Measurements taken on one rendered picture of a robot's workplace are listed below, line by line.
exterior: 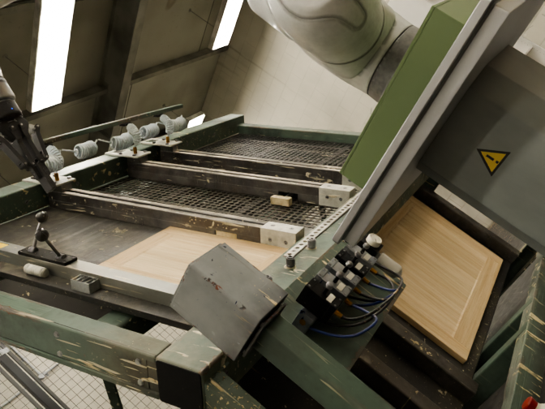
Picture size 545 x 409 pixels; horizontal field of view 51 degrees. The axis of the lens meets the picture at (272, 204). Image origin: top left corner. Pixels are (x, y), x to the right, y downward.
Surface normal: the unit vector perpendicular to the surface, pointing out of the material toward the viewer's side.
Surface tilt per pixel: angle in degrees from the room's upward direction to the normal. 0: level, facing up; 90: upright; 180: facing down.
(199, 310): 90
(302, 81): 90
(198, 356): 60
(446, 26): 90
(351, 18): 158
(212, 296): 90
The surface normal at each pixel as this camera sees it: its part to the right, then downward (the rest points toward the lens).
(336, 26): 0.33, 0.83
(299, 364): -0.47, 0.30
